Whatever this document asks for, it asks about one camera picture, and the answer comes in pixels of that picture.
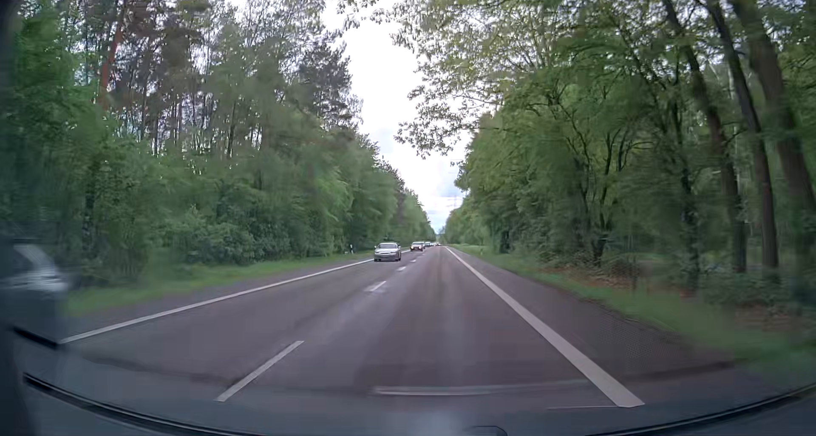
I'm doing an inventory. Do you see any grey asphalt road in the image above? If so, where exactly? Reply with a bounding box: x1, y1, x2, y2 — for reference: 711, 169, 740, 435
57, 245, 788, 418

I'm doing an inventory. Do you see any car's own bonnet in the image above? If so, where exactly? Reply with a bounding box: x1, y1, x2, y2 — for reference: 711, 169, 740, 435
19, 372, 816, 436

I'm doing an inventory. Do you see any wood of green trees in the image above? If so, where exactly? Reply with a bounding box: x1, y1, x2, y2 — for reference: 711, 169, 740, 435
0, 0, 437, 284
319, 0, 816, 309

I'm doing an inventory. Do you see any grass verge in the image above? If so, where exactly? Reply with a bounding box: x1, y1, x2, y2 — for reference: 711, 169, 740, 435
64, 250, 377, 316
449, 243, 816, 376

